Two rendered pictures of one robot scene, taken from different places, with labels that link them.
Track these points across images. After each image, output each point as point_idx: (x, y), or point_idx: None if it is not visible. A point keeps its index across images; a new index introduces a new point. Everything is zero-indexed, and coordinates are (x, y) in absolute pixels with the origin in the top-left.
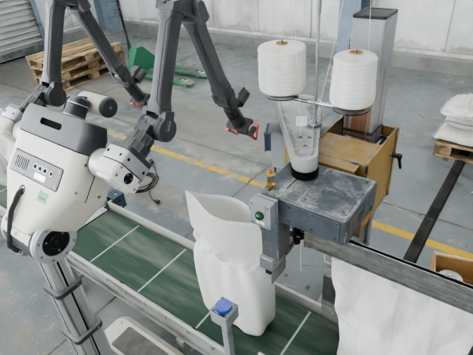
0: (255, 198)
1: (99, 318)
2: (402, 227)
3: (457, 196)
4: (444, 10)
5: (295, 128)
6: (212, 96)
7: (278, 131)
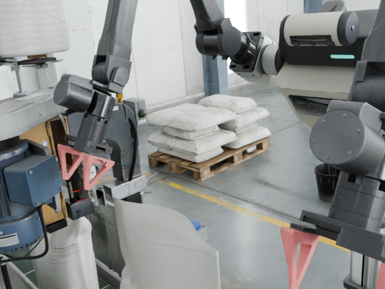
0: (138, 99)
1: (348, 284)
2: None
3: None
4: None
5: (50, 92)
6: (130, 63)
7: (31, 157)
